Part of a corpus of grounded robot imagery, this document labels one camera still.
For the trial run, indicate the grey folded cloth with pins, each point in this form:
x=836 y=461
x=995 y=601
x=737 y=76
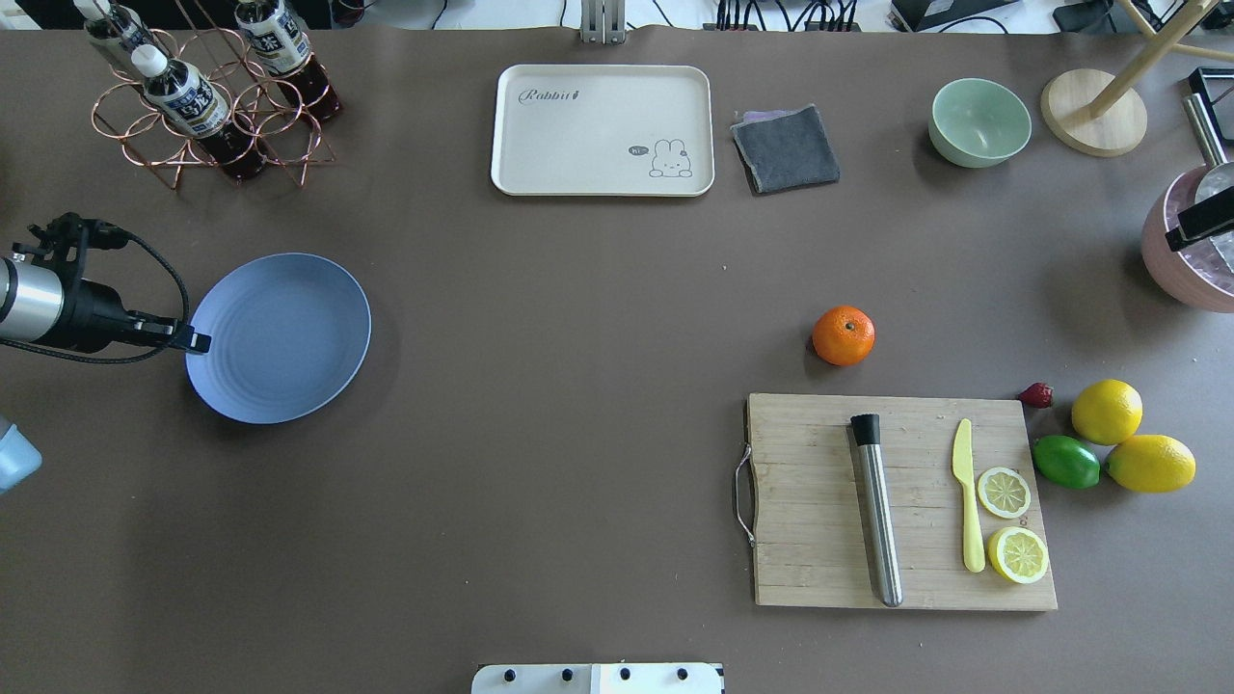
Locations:
x=785 y=149

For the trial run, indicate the lower lemon half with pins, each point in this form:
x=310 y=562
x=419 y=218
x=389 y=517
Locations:
x=1018 y=555

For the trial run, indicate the lower whole lemon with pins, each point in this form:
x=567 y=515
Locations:
x=1152 y=464

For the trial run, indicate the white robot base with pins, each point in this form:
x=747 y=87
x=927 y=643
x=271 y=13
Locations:
x=620 y=677

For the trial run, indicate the tea bottle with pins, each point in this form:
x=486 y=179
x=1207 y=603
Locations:
x=274 y=32
x=195 y=107
x=115 y=31

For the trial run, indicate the right back tea bottle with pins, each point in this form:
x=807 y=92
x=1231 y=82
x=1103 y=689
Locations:
x=274 y=32

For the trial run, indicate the pink pot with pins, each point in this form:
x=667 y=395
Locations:
x=1199 y=276

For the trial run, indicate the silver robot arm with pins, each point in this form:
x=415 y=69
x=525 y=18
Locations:
x=118 y=352

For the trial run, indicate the green lime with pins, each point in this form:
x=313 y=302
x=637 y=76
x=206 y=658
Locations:
x=1066 y=461

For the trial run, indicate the green bowl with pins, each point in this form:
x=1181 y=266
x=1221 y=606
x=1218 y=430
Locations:
x=975 y=123

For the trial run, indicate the wooden cutting board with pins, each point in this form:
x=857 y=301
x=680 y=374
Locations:
x=811 y=538

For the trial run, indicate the whole lemon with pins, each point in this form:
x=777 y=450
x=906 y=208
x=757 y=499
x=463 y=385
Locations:
x=1107 y=412
x=1152 y=464

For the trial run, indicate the grey metal post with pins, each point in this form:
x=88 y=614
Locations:
x=603 y=22

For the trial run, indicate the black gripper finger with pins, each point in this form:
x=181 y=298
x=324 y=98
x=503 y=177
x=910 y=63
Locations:
x=1206 y=218

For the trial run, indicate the orange fruit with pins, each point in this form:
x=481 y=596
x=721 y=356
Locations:
x=843 y=336

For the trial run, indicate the yellow plastic knife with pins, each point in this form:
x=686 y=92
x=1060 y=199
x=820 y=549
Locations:
x=963 y=472

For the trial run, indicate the upper lemon slice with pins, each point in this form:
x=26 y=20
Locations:
x=1003 y=492

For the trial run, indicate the steel muddler black tip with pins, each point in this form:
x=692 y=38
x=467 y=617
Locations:
x=885 y=561

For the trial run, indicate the cream rabbit tray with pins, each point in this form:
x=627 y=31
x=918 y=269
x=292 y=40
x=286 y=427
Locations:
x=603 y=131

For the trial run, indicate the red strawberry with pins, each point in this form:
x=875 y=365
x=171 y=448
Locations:
x=1038 y=395

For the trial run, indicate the black box at edge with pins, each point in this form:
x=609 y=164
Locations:
x=1215 y=87

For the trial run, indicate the blue round plate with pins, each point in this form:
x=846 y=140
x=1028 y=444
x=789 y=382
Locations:
x=288 y=333

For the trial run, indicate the upper whole lemon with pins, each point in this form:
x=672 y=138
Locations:
x=1107 y=412

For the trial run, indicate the wooden round stand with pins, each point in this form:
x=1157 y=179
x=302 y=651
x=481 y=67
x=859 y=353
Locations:
x=1098 y=113

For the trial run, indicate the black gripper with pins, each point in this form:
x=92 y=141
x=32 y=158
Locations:
x=89 y=317

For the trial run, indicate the left back tea bottle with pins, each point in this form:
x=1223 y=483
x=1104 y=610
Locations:
x=115 y=31

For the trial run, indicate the copper wire bottle rack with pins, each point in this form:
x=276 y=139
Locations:
x=222 y=55

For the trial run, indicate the front tea bottle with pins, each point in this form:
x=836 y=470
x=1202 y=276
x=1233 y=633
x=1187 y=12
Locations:
x=195 y=107

